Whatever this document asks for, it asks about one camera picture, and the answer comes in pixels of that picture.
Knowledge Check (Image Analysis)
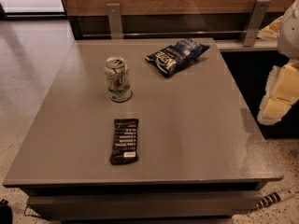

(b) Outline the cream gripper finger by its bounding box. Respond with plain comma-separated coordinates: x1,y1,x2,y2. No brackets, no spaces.
257,59,299,125
257,16,282,40

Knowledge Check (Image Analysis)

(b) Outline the striped black white rod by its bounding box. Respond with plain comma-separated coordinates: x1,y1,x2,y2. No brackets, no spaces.
249,189,295,212

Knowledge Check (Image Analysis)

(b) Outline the black rxbar chocolate bar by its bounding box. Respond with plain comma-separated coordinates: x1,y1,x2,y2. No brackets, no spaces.
109,119,138,165

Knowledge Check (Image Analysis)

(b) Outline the blue chip bag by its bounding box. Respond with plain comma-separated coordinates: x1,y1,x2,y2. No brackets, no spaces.
146,38,209,78

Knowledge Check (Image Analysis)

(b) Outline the metal wall bracket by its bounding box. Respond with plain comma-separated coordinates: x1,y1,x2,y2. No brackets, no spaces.
240,0,270,47
107,3,123,39

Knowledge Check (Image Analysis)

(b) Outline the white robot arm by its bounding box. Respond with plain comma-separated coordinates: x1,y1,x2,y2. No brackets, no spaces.
257,0,299,125

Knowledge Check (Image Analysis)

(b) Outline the black object floor corner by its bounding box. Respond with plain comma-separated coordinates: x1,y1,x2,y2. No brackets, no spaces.
0,199,13,224

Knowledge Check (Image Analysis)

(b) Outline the wooden wall shelf panel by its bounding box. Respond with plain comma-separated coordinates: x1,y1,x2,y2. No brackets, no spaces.
62,0,294,39

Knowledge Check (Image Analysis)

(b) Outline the left metal wall bracket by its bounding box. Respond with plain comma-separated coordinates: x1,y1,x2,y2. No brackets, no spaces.
107,3,123,39

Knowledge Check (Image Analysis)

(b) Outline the right metal wall bracket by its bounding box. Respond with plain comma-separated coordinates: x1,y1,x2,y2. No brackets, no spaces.
240,0,270,47

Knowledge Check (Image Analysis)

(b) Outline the white green soda can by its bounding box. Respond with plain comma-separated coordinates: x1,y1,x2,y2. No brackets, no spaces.
104,57,132,103

